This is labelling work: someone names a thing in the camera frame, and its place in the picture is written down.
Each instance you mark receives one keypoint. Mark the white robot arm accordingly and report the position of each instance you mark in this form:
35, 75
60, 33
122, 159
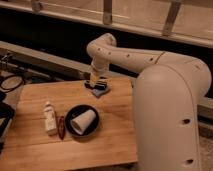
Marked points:
165, 98

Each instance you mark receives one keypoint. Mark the black rectangular block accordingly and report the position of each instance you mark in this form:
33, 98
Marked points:
100, 85

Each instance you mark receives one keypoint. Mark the black equipment at left edge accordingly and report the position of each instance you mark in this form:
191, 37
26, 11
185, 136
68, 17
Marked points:
6, 116

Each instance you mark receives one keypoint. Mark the tan gripper tip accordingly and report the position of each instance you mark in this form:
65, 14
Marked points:
94, 77

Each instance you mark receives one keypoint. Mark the white paper cup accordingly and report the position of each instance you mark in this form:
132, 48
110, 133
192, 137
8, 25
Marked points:
83, 121

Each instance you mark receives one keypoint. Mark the black round ring object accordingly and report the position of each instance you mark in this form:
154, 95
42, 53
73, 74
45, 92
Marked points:
11, 82

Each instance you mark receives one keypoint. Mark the wooden cutting board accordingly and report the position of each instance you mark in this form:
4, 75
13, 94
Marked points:
29, 148

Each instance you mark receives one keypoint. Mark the metal window rail frame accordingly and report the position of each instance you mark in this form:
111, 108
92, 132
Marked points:
187, 21

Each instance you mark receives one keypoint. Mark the black round plate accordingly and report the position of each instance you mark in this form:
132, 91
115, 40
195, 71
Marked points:
74, 112

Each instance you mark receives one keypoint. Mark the white plastic bottle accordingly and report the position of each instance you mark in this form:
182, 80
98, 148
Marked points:
50, 119

